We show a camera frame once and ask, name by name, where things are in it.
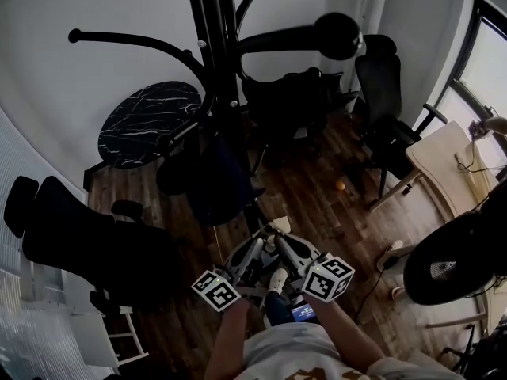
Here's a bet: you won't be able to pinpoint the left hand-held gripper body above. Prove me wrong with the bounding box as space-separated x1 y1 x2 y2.
190 237 265 313

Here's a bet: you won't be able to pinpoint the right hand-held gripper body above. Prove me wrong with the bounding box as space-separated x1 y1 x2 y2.
284 234 356 303

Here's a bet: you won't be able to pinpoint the black metal coat rack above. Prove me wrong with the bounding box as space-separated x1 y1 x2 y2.
67 0 364 237

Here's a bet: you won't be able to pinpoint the person's right forearm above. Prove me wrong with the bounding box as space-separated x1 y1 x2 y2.
314 297 387 374

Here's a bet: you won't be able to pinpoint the person's left forearm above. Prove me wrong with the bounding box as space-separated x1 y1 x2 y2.
204 299 253 380

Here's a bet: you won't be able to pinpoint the person's white shoe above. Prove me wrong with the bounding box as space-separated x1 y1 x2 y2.
268 268 289 293

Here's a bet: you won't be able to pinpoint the small device blue screen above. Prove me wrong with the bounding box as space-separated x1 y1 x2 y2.
290 305 318 324

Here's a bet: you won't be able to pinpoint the person's blue jeans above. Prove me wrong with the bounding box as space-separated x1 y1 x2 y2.
263 291 296 328

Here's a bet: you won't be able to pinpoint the white power strip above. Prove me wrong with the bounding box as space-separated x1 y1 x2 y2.
375 239 405 271

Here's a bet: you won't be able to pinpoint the dark navy hanging bag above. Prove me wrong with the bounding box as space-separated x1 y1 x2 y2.
185 112 257 228

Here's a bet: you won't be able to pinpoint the person's white printed shirt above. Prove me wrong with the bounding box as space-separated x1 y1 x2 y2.
237 322 464 380

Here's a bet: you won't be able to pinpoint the black mesh chair back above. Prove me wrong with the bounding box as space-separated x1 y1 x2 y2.
403 211 500 306

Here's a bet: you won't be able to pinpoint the light wooden side table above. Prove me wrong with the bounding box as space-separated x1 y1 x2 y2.
425 283 507 332

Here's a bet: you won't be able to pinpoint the black leather office chair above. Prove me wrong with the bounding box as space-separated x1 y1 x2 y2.
240 67 360 165

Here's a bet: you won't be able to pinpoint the black reclined office chair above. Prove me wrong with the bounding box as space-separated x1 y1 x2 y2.
3 175 187 320

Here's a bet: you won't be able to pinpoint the light wooden desk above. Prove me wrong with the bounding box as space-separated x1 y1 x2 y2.
368 120 500 221

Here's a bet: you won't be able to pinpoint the round black marble table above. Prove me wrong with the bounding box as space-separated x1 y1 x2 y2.
97 80 203 196

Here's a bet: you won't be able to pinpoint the black equipment stand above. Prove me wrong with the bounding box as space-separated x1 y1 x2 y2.
437 322 507 375

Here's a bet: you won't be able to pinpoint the white window blinds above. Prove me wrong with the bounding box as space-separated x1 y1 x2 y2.
0 108 120 380

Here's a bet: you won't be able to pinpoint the black mesh headrest office chair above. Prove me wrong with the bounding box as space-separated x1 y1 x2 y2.
343 33 448 209

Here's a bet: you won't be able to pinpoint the black framed window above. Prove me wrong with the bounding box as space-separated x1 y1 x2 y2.
435 0 507 122

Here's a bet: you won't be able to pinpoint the thin white cord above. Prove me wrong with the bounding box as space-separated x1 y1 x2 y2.
212 227 223 263

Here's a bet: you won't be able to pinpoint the black power cable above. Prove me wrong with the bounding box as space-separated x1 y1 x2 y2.
354 267 387 324

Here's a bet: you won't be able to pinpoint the white metal shelf frame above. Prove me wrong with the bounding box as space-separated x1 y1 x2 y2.
17 251 150 367

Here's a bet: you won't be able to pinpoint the bundle of thin black cables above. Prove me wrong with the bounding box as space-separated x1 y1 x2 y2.
455 140 500 181

